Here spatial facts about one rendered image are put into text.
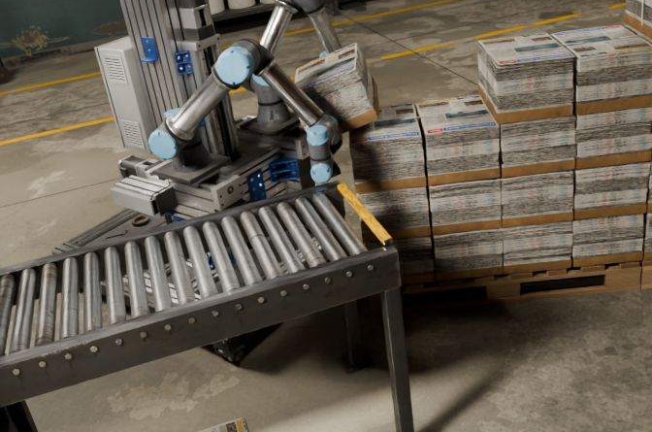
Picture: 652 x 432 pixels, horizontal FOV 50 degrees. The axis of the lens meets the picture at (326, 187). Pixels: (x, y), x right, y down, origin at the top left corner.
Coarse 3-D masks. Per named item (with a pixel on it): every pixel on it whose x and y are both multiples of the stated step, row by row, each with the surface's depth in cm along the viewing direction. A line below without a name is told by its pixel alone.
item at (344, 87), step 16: (352, 64) 267; (320, 80) 267; (336, 80) 264; (352, 80) 263; (320, 96) 267; (336, 96) 267; (352, 96) 266; (368, 96) 267; (336, 112) 269; (352, 112) 269; (304, 128) 274
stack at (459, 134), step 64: (384, 128) 279; (448, 128) 269; (512, 128) 266; (576, 128) 267; (640, 128) 266; (384, 192) 279; (448, 192) 278; (512, 192) 278; (576, 192) 278; (640, 192) 277; (448, 256) 292; (512, 256) 292; (576, 256) 291
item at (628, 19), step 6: (624, 12) 282; (624, 18) 283; (630, 18) 277; (630, 24) 278; (636, 24) 271; (642, 24) 266; (642, 30) 266; (648, 30) 261; (648, 36) 262; (648, 204) 279; (648, 210) 281; (648, 252) 289; (642, 258) 292; (648, 258) 291
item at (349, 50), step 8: (344, 48) 292; (352, 48) 288; (328, 56) 292; (336, 56) 288; (344, 56) 283; (360, 56) 286; (312, 64) 293; (320, 64) 289; (296, 72) 294; (304, 72) 290; (368, 72) 295; (296, 80) 287
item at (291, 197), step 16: (304, 192) 243; (336, 192) 244; (240, 208) 238; (256, 208) 237; (272, 208) 239; (336, 208) 247; (176, 224) 234; (192, 224) 232; (240, 224) 237; (304, 224) 245; (112, 240) 230; (128, 240) 228; (144, 240) 229; (160, 240) 231; (224, 240) 238; (48, 256) 225; (64, 256) 224; (80, 256) 224; (144, 256) 231; (0, 272) 220; (16, 272) 220; (80, 272) 226; (16, 288) 222
